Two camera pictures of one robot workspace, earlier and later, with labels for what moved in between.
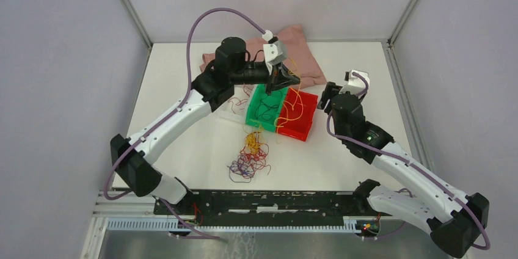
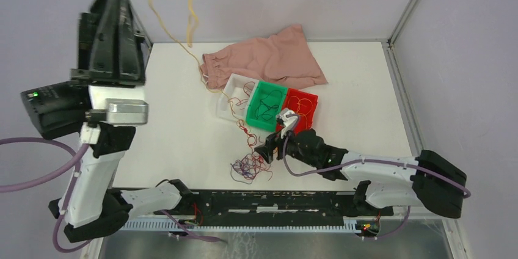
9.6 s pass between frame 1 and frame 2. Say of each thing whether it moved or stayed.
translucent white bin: stayed
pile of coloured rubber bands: moved
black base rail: stayed
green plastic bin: stayed
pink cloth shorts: stayed
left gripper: moved
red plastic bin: stayed
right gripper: moved
